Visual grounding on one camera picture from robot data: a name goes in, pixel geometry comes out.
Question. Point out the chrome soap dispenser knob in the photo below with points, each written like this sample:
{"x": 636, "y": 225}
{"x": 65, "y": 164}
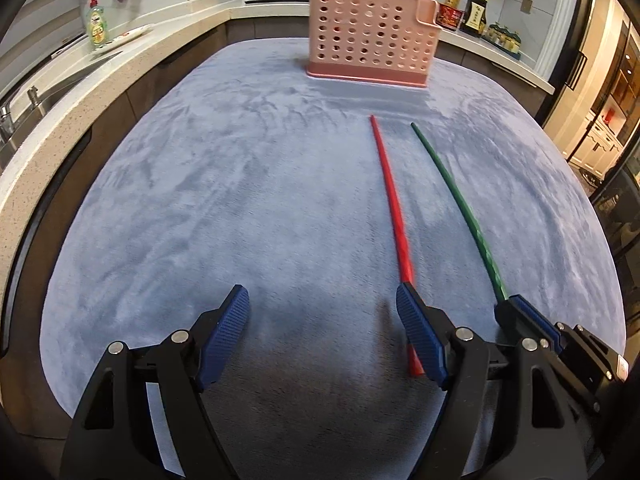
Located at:
{"x": 33, "y": 97}

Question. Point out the grey refrigerator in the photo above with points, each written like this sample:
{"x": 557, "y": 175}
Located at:
{"x": 565, "y": 20}

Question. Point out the white window blinds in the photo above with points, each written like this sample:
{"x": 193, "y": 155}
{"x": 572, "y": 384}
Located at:
{"x": 35, "y": 10}

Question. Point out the green dish soap bottle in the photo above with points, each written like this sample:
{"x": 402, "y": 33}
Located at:
{"x": 97, "y": 25}

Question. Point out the pink perforated utensil holder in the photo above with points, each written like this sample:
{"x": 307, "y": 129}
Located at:
{"x": 370, "y": 35}

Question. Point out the spice jar set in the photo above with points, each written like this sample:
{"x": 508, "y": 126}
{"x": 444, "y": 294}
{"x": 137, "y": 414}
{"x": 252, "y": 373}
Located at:
{"x": 504, "y": 40}

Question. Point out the blue plush mat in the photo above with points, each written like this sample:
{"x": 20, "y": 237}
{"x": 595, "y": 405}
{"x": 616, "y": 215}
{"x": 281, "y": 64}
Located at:
{"x": 250, "y": 185}

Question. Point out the green chopstick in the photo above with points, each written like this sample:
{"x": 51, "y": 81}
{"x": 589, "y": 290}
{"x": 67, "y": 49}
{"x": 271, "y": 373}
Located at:
{"x": 492, "y": 272}

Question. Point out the small dark sauce bottle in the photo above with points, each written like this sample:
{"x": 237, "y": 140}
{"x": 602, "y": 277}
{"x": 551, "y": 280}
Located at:
{"x": 487, "y": 2}

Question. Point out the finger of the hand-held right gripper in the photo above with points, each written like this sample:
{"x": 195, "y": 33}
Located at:
{"x": 532, "y": 314}
{"x": 507, "y": 325}

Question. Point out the chrome faucet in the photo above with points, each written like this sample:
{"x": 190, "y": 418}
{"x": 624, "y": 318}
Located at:
{"x": 6, "y": 125}

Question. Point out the red instant noodle cup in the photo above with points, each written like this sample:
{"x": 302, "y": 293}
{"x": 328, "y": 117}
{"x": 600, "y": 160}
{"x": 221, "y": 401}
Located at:
{"x": 448, "y": 16}

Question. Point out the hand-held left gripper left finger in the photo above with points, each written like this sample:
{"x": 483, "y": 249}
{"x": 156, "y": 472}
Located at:
{"x": 227, "y": 330}

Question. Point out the large soy sauce bottle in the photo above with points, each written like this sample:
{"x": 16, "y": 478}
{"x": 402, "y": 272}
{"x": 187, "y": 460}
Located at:
{"x": 474, "y": 17}

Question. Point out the white cabinet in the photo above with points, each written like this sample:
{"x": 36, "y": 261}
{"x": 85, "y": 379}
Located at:
{"x": 600, "y": 142}

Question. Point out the grey wall outlet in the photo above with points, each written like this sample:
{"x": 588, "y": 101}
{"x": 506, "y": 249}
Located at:
{"x": 526, "y": 6}

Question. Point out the red chopstick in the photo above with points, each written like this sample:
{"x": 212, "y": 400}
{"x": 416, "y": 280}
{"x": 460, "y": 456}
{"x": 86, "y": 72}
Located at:
{"x": 392, "y": 200}

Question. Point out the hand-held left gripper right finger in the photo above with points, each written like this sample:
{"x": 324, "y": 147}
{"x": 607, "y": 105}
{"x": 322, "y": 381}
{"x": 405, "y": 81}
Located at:
{"x": 420, "y": 330}

